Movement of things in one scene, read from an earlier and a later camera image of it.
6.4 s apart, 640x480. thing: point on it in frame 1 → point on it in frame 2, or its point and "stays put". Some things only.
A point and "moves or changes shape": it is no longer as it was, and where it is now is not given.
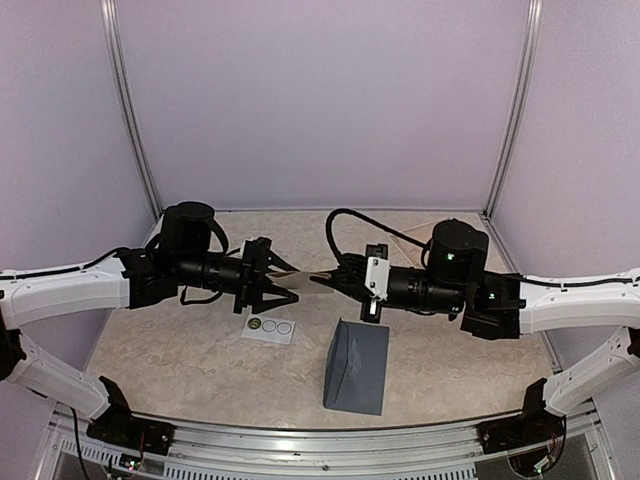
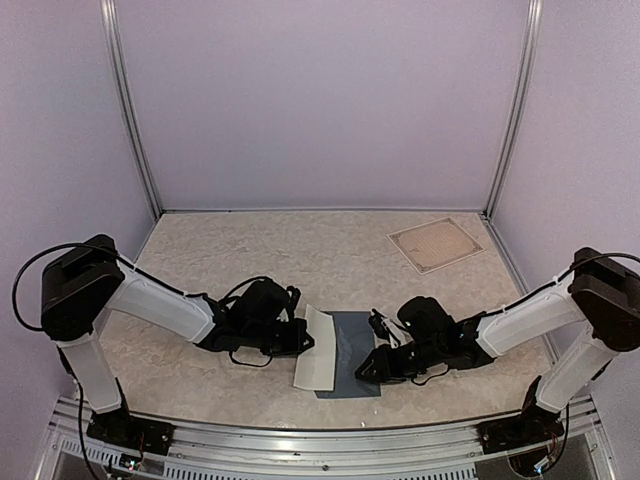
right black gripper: x=350 y=280 → x=384 y=366
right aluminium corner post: x=523 y=104 stays put
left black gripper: x=253 y=280 → x=296 y=345
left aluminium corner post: x=119 y=75 stays put
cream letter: x=299 y=282 → x=315 y=369
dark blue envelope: x=356 y=365 moves or changes shape
